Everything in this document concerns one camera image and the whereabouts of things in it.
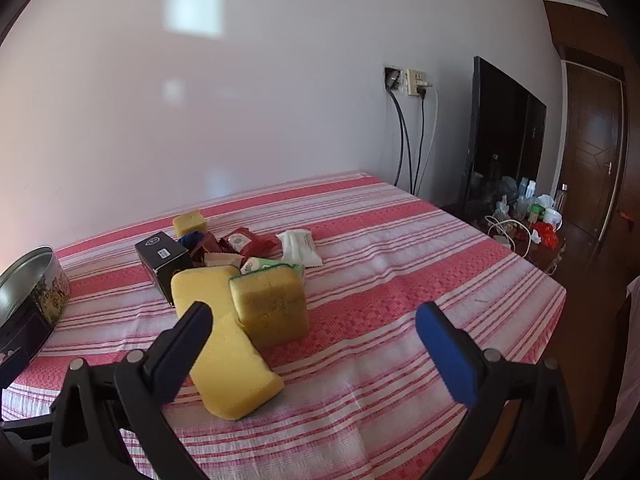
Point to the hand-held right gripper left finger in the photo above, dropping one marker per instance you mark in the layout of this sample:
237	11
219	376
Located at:
185	345

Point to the large yellow sponge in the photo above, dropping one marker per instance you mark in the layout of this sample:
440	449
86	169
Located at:
235	375

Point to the black cardboard box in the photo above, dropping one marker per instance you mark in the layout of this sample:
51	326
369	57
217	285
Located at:
160	260

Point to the black television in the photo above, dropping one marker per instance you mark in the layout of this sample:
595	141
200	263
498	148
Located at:
500	130

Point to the white plastic container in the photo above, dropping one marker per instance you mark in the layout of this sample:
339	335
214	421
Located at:
552	219

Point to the white red snack packet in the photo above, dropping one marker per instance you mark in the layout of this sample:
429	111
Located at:
222	259

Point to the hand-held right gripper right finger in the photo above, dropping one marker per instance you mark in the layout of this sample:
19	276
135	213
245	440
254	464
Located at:
447	355

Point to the white wet wipe packet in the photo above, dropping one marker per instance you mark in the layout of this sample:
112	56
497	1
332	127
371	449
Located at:
300	247

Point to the white wall socket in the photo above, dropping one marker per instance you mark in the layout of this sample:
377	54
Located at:
412	80

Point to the clear plastic bottle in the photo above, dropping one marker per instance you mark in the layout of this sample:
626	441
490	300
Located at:
529	189

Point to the red striped tablecloth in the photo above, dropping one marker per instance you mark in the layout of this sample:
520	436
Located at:
375	260

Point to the round metal tin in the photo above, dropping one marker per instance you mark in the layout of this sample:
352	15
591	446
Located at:
50	300

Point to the red plastic bag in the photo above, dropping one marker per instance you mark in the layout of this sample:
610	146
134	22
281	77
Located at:
546	235

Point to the brown wooden door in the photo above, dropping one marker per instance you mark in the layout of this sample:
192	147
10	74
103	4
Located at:
592	150

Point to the yellow green scouring sponge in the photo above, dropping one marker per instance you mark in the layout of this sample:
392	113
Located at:
265	295
277	330
190	222

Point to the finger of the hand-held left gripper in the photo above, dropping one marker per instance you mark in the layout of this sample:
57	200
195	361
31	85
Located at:
11	367

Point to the green tissue packet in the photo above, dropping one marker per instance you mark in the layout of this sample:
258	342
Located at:
260	263

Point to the dark wooden side table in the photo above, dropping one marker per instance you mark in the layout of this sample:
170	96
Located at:
545	257

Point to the blue glove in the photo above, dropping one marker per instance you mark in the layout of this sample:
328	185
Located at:
192	240

